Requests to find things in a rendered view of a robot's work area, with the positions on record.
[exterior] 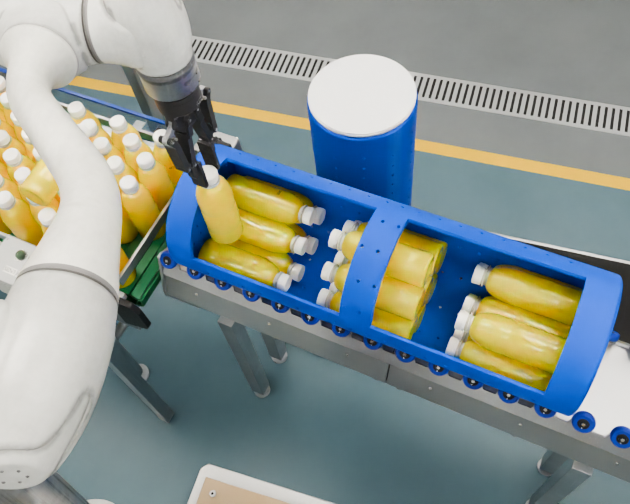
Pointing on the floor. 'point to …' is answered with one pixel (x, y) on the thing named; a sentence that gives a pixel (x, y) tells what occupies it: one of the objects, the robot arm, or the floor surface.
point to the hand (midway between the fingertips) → (203, 164)
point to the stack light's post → (141, 94)
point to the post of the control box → (139, 385)
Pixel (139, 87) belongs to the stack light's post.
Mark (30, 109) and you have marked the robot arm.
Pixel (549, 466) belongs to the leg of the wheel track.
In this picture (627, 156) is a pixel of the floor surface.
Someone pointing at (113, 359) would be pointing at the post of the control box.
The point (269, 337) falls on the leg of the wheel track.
